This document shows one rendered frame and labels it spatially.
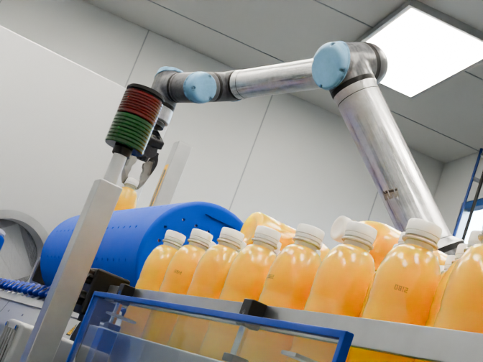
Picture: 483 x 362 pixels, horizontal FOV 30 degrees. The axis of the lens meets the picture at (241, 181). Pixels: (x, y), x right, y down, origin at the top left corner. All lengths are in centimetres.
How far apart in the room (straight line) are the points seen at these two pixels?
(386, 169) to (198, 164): 524
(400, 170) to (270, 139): 540
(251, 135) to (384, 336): 661
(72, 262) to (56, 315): 8
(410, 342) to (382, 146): 133
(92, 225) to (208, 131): 603
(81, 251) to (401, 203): 96
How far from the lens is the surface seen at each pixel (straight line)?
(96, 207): 138
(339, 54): 219
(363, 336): 92
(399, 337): 87
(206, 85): 263
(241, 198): 736
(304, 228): 124
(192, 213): 191
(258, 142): 747
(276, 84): 256
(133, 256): 189
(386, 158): 214
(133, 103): 141
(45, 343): 137
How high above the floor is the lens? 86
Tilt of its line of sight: 13 degrees up
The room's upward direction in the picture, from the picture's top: 21 degrees clockwise
